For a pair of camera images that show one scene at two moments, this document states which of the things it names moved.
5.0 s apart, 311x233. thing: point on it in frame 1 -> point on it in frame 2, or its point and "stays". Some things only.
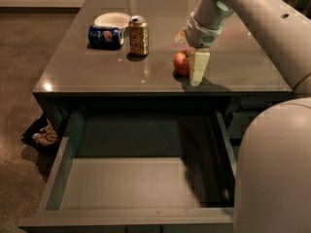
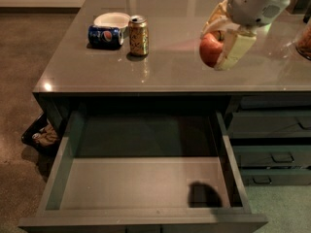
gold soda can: [138, 28] stays
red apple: [181, 63] -> [210, 47]
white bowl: [120, 20] stays
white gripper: [201, 33] -> [255, 8]
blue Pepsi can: [105, 37] stays
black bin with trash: [42, 135] stays
